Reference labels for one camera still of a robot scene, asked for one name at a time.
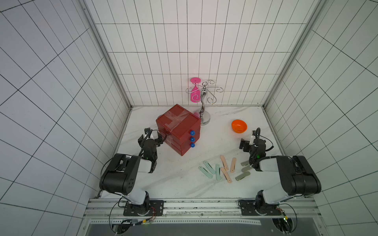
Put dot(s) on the mint fruit knife left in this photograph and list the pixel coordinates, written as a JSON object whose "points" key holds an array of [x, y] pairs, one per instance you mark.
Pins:
{"points": [[205, 172]]}

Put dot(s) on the silver wire cup rack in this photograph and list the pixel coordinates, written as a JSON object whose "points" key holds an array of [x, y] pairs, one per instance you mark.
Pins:
{"points": [[208, 89]]}

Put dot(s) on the mint fruit knife right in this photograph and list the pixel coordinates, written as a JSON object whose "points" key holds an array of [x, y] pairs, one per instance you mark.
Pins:
{"points": [[218, 175]]}

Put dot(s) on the aluminium mounting rail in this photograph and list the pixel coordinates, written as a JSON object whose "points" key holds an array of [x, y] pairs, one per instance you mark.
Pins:
{"points": [[115, 209]]}

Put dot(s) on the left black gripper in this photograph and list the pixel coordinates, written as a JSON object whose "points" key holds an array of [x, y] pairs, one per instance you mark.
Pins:
{"points": [[149, 140]]}

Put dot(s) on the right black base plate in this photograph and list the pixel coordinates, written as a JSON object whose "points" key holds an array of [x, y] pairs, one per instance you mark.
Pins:
{"points": [[250, 208]]}

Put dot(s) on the olive fruit knife bottom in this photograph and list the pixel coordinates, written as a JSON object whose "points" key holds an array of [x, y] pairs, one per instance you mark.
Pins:
{"points": [[243, 175]]}

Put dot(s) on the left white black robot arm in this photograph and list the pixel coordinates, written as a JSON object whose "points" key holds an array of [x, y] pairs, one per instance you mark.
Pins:
{"points": [[120, 175]]}

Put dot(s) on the olive fruit knife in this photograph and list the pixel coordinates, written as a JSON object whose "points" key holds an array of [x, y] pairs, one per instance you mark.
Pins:
{"points": [[243, 175], [245, 163], [247, 168]]}

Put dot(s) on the olive fruit knife middle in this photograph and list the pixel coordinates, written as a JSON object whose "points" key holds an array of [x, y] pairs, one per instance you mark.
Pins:
{"points": [[247, 168]]}

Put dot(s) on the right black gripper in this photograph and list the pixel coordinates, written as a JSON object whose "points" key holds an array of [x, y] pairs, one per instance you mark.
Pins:
{"points": [[252, 145]]}

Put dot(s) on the pink plastic goblet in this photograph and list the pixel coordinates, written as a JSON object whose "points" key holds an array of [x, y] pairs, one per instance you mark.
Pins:
{"points": [[195, 92]]}

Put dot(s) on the olive fruit knife top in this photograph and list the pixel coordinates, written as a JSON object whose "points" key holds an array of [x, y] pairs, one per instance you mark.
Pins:
{"points": [[245, 163]]}

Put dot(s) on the red plastic drawer cabinet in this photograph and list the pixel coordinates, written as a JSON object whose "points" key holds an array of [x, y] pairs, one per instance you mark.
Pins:
{"points": [[180, 146]]}

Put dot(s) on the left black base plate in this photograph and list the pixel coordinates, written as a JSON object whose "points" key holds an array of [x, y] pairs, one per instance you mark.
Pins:
{"points": [[147, 209]]}

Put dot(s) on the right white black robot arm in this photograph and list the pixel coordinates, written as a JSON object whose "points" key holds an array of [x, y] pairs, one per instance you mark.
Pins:
{"points": [[297, 178]]}

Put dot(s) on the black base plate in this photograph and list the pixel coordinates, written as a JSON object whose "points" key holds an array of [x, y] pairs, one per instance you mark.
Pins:
{"points": [[147, 209], [250, 208]]}

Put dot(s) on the orange plastic bowl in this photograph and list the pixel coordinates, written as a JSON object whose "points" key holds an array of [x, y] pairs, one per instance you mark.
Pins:
{"points": [[239, 126]]}

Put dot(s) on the red top drawer blue knob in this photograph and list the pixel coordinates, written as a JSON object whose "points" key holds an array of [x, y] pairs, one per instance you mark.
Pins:
{"points": [[182, 125]]}

